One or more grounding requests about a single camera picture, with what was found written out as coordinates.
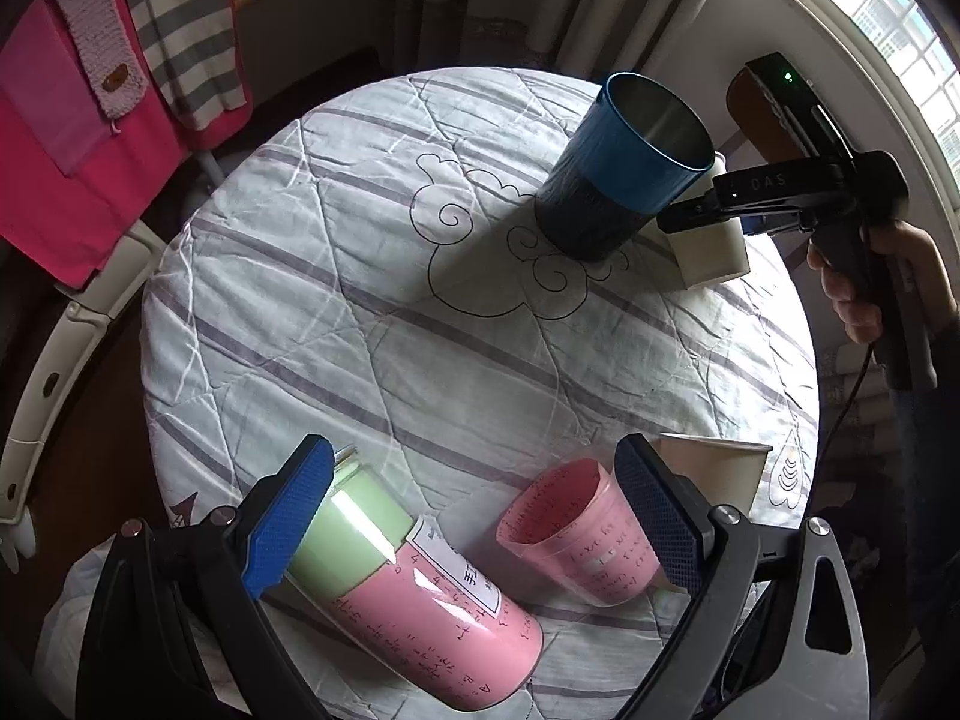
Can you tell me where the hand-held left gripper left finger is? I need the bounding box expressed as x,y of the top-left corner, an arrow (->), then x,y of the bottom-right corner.
75,433 -> 337,720

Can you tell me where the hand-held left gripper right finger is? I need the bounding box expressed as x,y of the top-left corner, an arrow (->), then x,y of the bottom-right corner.
611,431 -> 872,720

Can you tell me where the white drying rack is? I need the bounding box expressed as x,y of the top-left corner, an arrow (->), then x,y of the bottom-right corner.
0,142 -> 226,578

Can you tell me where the blue metal cup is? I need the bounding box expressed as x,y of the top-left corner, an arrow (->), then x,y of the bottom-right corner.
534,72 -> 715,265

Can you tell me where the brown wooden object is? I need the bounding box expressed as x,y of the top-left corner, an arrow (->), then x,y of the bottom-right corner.
725,66 -> 788,166

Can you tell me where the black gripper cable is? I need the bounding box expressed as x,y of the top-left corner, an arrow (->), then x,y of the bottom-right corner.
821,343 -> 875,470

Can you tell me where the grey striped garment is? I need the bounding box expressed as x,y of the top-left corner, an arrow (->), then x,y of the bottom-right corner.
120,0 -> 252,133

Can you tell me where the striped quilted table cloth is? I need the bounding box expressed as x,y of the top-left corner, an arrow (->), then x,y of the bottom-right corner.
141,66 -> 820,720

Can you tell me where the beige curtain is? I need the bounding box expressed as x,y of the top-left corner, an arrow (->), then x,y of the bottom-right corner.
390,0 -> 758,87

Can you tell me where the pink knitted cloth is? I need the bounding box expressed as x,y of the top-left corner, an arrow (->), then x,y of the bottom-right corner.
43,0 -> 149,122

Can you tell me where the window with white frame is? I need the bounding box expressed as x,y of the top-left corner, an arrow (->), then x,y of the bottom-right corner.
765,0 -> 960,192

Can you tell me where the pink plastic cup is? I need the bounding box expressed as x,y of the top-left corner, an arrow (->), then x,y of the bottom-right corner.
496,459 -> 677,608

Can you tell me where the pink hanging cloth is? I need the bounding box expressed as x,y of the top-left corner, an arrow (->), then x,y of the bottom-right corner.
0,0 -> 256,290

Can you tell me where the white paper cup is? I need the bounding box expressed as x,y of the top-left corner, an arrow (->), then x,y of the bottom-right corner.
658,431 -> 773,512

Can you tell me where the person's right hand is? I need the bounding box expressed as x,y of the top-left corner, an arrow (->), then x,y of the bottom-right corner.
806,221 -> 940,347

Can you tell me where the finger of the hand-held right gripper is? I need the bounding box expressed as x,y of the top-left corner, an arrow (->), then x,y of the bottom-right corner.
657,191 -> 751,235
739,211 -> 809,238

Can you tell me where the pink and green tumbler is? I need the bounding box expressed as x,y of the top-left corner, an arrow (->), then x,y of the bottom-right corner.
289,448 -> 545,712

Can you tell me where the white plastic bag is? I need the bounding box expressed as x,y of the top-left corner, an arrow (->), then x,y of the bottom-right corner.
34,536 -> 252,720

